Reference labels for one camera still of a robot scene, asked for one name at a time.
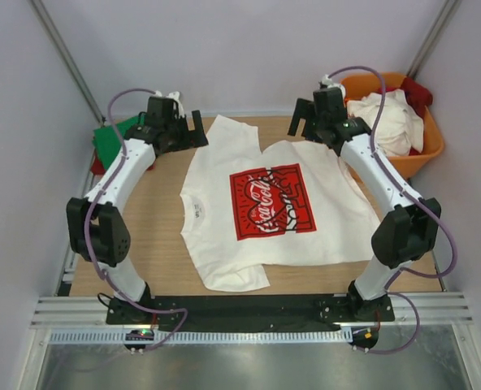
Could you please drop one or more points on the aluminium frame rail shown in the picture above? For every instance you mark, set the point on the aluminium frame rail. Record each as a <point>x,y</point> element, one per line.
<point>426,307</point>

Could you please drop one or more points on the orange plastic laundry basket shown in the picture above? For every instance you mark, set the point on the orange plastic laundry basket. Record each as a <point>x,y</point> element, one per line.
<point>361,85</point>

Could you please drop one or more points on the dark red garment in basket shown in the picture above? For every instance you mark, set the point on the dark red garment in basket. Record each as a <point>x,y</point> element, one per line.
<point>417,96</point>

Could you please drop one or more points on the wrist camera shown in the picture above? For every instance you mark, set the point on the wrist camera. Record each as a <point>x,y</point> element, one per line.
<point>175,95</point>
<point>327,82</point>

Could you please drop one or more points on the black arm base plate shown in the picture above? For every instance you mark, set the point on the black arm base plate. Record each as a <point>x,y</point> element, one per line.
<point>232,313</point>

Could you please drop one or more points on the folded green t-shirt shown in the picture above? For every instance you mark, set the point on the folded green t-shirt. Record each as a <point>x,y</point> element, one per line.
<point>106,143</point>

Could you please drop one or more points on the left aluminium corner post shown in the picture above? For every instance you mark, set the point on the left aluminium corner post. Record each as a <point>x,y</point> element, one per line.
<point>52,32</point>

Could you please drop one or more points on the white crumpled t-shirt in basket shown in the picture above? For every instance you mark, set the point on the white crumpled t-shirt in basket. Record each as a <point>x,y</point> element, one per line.
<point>399,129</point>

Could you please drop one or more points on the right aluminium corner post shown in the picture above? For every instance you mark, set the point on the right aluminium corner post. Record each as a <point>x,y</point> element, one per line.
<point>435,32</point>

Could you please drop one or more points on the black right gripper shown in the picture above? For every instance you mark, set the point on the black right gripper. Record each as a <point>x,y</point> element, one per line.
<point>308,127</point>

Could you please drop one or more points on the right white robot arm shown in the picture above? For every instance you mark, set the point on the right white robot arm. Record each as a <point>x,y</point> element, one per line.
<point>408,229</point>

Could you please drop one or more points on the aluminium corner post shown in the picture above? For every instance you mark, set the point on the aluminium corner post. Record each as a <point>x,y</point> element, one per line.
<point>435,32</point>
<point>52,32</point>

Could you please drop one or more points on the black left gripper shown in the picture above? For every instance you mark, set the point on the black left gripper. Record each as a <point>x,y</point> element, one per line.
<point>188,136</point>

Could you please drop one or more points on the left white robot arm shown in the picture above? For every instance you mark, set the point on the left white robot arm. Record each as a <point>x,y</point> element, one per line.
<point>97,231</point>

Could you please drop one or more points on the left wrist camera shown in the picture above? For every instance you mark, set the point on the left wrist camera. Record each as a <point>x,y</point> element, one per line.
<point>175,95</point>

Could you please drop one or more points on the folded red t-shirt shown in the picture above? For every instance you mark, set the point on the folded red t-shirt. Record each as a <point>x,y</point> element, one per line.
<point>97,168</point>

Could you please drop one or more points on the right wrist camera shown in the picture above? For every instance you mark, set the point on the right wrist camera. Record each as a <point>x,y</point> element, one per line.
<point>327,82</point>

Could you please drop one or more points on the white Coca-Cola print t-shirt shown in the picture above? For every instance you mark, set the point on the white Coca-Cola print t-shirt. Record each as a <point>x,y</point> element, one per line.
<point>292,204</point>

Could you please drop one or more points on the white slotted cable duct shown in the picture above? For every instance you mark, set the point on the white slotted cable duct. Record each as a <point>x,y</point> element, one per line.
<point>142,336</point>

